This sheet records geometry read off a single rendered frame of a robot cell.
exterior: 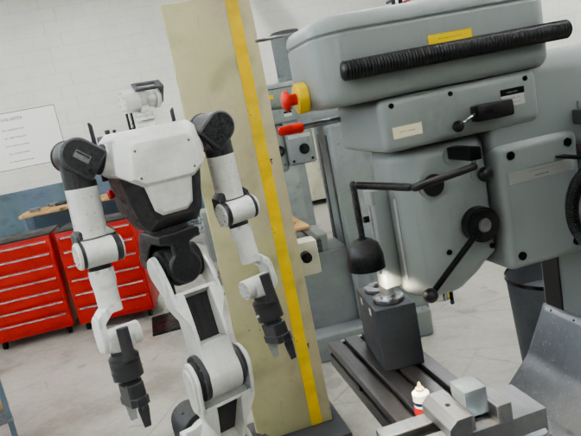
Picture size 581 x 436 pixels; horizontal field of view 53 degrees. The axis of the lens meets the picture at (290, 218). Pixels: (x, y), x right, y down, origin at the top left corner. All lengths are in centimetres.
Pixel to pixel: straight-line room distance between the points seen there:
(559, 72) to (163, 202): 107
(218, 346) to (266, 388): 144
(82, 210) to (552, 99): 120
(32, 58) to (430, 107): 944
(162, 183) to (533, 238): 100
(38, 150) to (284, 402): 773
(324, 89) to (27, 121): 934
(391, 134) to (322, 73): 17
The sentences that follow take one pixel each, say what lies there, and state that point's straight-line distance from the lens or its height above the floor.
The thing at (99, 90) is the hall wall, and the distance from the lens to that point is 1015.
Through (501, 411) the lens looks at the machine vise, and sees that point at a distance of 134.
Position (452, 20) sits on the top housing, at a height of 184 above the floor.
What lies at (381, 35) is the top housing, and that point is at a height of 184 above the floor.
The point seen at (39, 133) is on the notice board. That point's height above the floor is 203.
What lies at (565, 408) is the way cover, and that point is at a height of 94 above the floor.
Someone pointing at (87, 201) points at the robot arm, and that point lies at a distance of 170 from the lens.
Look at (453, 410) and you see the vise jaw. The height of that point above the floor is 107.
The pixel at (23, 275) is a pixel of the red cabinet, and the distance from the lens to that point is 596.
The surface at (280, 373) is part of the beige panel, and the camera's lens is 317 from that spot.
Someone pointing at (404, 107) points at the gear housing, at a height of 171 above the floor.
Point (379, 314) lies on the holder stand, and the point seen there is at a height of 113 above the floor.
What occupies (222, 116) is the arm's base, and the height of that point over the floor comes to 175.
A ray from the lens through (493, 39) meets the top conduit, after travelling 114.
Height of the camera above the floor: 176
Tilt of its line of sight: 11 degrees down
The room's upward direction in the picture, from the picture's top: 11 degrees counter-clockwise
